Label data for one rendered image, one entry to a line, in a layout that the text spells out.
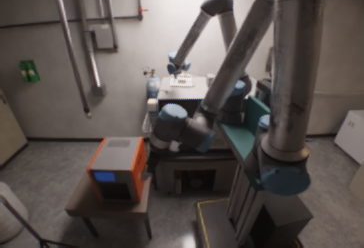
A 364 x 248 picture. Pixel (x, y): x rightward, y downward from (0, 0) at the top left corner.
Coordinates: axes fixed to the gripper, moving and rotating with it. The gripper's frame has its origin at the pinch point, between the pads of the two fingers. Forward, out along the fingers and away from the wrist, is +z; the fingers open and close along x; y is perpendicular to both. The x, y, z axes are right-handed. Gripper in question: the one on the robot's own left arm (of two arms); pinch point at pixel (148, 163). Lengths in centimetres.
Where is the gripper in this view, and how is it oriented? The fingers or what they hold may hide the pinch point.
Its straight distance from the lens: 82.9
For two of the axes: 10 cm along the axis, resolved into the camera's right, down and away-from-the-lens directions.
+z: -4.0, 7.4, 5.4
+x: -0.2, 5.8, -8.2
